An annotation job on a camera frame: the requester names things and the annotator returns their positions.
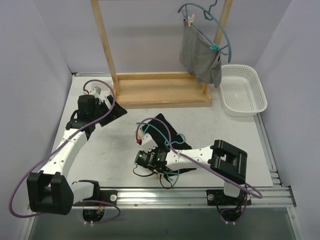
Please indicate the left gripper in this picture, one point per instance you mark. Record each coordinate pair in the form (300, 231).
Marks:
(110, 110)

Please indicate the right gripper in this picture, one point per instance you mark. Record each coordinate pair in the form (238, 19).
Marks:
(161, 169)

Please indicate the black underwear beige waistband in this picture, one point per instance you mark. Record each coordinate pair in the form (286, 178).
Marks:
(160, 130)

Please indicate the wooden clothes rack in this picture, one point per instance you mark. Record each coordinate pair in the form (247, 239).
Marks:
(151, 89)

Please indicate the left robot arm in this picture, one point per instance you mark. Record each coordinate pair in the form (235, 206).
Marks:
(48, 189)

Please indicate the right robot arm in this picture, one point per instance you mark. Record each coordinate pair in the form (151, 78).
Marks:
(222, 159)

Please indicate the grey striped underwear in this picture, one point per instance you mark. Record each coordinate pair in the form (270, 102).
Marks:
(198, 58)

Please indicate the teal clothespin on striped underwear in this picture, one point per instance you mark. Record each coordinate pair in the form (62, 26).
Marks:
(215, 47)

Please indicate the teal hanger with striped underwear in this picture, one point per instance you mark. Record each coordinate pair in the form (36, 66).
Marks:
(221, 37)

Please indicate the white foam tray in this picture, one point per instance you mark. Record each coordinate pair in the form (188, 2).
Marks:
(105, 90)

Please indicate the white perforated plastic basket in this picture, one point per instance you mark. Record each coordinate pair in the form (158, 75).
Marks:
(241, 91)

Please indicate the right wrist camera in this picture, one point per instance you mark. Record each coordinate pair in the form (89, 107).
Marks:
(147, 142)

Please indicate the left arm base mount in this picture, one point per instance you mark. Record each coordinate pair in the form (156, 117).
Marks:
(109, 196)

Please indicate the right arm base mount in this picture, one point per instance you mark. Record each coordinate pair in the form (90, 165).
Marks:
(216, 197)

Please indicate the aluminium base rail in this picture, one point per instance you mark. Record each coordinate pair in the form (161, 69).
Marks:
(272, 197)

